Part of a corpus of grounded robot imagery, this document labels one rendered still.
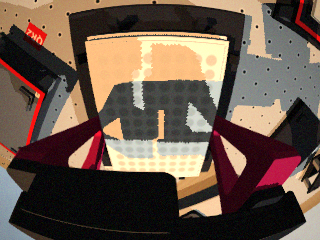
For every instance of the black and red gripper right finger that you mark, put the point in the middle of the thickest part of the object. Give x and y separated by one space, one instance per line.
269 163

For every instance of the black rectangular frame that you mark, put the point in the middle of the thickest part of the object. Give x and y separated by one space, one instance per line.
311 171

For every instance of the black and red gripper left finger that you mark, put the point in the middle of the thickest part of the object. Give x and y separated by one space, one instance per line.
57 148

